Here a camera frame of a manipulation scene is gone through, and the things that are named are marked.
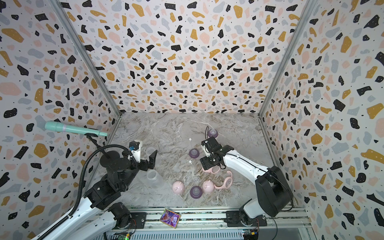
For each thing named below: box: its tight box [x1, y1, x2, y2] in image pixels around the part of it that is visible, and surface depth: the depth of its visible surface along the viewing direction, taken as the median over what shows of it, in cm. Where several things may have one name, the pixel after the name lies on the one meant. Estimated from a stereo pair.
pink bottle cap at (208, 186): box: [202, 180, 215, 193], surface depth 84 cm
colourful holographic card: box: [159, 208, 181, 229], surface depth 75 cm
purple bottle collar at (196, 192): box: [190, 185, 203, 199], surface depth 83 cm
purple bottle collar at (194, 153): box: [189, 148, 200, 159], surface depth 99 cm
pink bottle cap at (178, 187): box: [172, 180, 185, 194], surface depth 83 cm
